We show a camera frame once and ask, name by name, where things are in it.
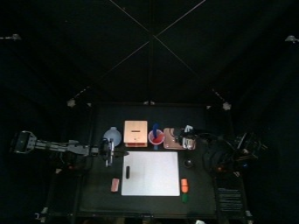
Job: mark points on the blue plastic utensil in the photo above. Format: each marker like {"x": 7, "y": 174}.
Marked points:
{"x": 155, "y": 128}

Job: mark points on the black backdrop cloth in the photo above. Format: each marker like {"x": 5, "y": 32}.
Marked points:
{"x": 77, "y": 58}

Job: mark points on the grey frame clamp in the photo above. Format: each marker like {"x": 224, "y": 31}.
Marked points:
{"x": 291, "y": 38}
{"x": 15, "y": 37}

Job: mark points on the metal frame post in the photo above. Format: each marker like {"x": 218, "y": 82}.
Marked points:
{"x": 151, "y": 73}

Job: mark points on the small metal pot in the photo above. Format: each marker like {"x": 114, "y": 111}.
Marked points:
{"x": 188, "y": 164}

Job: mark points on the grey bowl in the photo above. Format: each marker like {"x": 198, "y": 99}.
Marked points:
{"x": 114, "y": 134}

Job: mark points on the white cutting board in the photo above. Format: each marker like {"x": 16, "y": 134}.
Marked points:
{"x": 151, "y": 175}

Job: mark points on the red plastic cup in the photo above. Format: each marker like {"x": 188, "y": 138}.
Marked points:
{"x": 156, "y": 140}

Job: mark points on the blue tape piece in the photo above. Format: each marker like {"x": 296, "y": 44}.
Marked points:
{"x": 156, "y": 147}

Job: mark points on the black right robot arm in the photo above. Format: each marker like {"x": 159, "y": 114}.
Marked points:
{"x": 234, "y": 154}

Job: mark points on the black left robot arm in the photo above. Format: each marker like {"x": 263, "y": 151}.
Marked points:
{"x": 51, "y": 145}

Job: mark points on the orange toy food piece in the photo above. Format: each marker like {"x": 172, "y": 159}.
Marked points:
{"x": 184, "y": 185}

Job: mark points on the pink block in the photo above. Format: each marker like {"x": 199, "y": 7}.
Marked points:
{"x": 115, "y": 185}

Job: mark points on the wooden box red front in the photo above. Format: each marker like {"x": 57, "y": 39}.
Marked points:
{"x": 135, "y": 128}

